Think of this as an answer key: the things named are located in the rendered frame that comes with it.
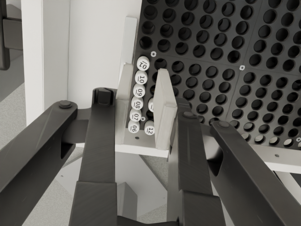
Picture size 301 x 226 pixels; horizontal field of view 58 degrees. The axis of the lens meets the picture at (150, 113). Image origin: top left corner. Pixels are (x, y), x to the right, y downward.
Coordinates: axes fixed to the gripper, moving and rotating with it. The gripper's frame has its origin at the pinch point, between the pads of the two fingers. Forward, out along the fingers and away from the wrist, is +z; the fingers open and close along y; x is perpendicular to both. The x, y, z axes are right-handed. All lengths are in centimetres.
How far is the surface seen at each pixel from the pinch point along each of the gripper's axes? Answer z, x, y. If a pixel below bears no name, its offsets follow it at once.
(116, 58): 16.4, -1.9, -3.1
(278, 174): 15.5, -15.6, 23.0
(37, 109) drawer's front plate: 7.2, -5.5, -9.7
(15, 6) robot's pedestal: 98, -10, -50
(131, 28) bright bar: 15.2, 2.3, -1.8
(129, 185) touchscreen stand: 96, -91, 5
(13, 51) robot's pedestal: 61, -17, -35
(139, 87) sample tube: 8.8, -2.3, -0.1
